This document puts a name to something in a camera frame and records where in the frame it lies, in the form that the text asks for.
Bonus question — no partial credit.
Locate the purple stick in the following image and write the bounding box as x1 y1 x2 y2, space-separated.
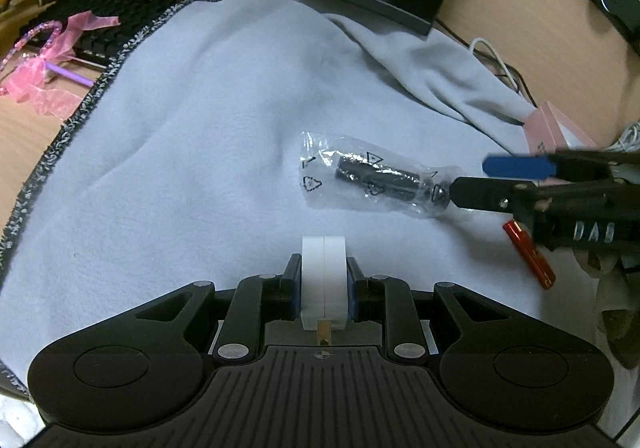
47 61 96 90

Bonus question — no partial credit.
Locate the black cable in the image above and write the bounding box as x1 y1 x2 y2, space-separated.
435 18 539 110

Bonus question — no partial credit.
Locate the black keyboard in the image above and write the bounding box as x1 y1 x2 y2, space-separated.
22 0 194 75

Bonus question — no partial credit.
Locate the clear bag with black cylinder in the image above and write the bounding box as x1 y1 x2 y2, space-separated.
299 130 454 220

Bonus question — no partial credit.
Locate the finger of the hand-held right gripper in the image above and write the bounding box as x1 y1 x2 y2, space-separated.
449 176 537 215
482 150 617 180

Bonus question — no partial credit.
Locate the white plastic adapter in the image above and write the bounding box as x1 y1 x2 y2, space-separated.
301 235 347 346

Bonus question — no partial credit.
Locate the red cylinder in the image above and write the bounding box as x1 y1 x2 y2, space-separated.
502 220 557 290

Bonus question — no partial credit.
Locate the light grey fleece cloth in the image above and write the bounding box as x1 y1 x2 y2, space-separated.
0 0 640 448

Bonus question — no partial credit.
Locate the pink bead loop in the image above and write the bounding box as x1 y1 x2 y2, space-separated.
0 20 67 80

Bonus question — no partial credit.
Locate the pink cardboard box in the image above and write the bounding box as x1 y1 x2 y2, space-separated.
522 100 601 154

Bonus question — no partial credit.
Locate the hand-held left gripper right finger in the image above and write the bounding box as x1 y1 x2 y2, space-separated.
344 255 511 363

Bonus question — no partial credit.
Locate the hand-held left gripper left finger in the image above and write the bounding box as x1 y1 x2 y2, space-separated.
132 253 304 363

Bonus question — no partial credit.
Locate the pink ribbon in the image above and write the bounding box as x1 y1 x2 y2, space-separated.
0 12 122 117

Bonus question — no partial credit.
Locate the white cable bundle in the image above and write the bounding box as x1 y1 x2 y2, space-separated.
607 120 640 155

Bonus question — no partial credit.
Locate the person's right hand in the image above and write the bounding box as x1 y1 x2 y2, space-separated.
572 248 640 370

